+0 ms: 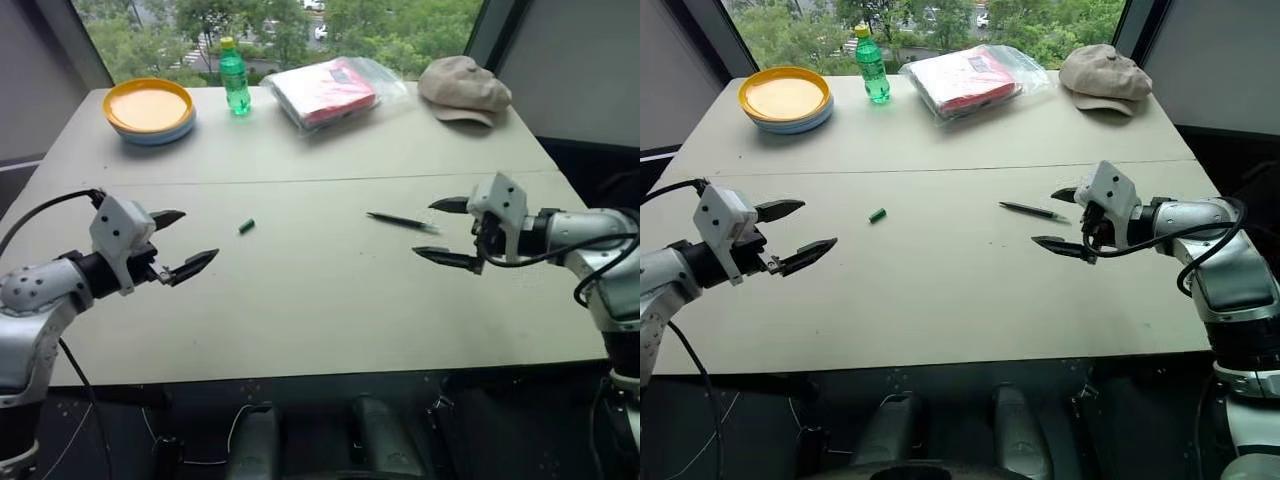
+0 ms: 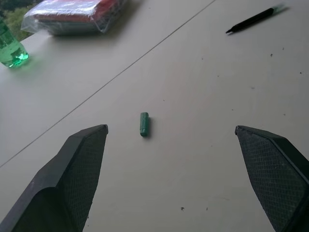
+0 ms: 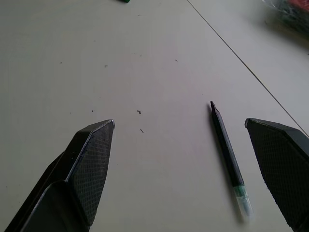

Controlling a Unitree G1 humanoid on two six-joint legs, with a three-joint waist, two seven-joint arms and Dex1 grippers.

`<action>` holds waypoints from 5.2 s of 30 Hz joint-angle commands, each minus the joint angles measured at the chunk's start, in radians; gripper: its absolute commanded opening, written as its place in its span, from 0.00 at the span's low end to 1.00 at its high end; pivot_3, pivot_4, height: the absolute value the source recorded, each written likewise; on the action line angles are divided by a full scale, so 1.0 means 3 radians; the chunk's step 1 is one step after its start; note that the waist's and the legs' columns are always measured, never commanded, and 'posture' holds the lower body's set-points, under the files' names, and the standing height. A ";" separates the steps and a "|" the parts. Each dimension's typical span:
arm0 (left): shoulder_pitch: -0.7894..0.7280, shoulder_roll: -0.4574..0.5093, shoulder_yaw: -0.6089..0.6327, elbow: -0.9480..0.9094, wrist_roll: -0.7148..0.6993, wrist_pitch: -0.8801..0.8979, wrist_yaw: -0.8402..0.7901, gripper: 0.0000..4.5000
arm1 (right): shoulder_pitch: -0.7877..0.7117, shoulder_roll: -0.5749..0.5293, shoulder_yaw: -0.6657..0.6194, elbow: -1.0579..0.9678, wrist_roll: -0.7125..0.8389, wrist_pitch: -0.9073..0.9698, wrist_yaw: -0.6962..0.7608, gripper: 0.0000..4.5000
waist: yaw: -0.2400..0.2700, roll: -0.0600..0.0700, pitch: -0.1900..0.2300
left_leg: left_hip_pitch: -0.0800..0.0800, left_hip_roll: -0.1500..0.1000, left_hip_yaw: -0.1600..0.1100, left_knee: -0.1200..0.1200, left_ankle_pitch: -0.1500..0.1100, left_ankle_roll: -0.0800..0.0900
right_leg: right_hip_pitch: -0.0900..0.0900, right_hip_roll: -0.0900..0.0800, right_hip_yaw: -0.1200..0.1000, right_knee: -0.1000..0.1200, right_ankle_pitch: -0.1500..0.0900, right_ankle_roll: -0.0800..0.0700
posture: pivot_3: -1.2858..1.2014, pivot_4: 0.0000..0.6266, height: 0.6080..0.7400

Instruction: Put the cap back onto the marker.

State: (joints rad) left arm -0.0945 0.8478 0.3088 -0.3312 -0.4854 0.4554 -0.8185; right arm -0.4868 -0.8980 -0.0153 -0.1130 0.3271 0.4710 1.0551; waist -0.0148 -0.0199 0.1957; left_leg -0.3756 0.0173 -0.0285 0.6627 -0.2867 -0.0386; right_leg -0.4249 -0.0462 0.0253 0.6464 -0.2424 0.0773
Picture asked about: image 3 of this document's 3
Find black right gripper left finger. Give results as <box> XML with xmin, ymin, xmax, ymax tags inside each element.
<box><xmin>4</xmin><ymin>119</ymin><xmax>115</xmax><ymax>232</ymax></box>

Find black uncapped pen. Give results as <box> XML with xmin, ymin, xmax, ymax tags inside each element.
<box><xmin>210</xmin><ymin>101</ymin><xmax>254</xmax><ymax>222</ymax></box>

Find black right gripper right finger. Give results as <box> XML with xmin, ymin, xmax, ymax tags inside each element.
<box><xmin>244</xmin><ymin>117</ymin><xmax>309</xmax><ymax>232</ymax></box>

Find clear bag with colourful items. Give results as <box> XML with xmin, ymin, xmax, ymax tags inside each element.
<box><xmin>262</xmin><ymin>0</ymin><xmax>309</xmax><ymax>49</ymax></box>

